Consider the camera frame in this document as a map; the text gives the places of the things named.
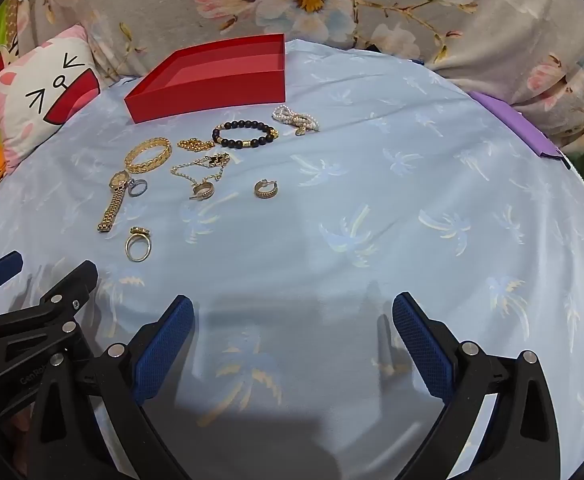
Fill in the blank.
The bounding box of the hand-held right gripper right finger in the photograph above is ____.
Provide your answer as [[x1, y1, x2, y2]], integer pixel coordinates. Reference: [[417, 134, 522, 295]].
[[393, 293, 562, 480]]

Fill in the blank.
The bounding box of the grey floral blanket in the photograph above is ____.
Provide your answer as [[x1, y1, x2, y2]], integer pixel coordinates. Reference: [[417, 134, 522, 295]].
[[17, 0, 584, 156]]

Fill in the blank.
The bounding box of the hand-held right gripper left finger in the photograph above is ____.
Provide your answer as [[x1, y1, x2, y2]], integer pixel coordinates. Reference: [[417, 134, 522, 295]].
[[24, 295, 195, 480]]

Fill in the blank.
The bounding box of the gold chain with black clover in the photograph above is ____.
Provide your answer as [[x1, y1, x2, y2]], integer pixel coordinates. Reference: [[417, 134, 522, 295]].
[[170, 152, 232, 186]]

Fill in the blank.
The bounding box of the purple mat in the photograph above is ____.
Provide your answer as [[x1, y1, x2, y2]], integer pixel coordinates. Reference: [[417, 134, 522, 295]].
[[469, 91, 572, 170]]

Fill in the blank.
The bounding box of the red cardboard box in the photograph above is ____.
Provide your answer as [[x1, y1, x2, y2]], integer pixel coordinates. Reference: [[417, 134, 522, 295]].
[[123, 33, 287, 124]]

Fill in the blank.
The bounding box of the black bead bracelet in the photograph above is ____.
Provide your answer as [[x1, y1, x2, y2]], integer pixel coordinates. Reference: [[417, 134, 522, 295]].
[[211, 120, 279, 150]]

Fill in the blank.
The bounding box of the light blue palm print sheet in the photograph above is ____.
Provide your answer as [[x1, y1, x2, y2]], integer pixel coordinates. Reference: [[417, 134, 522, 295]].
[[0, 37, 584, 480]]

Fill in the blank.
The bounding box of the white cat face pillow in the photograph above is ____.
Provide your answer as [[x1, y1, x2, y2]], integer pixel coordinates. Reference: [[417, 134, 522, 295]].
[[0, 24, 104, 168]]

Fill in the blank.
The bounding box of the gold hoop earring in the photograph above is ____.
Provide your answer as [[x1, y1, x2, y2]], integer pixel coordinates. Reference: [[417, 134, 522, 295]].
[[253, 178, 281, 199]]

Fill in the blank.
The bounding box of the pearl bracelet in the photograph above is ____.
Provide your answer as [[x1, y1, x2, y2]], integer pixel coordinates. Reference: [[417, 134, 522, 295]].
[[272, 104, 320, 136]]

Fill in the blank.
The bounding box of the gold wrist watch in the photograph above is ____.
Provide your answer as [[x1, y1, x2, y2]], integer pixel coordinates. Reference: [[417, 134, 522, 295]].
[[96, 170, 131, 233]]

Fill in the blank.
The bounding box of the gold braided bangle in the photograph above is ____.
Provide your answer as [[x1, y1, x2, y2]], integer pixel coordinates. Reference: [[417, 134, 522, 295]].
[[124, 137, 172, 173]]

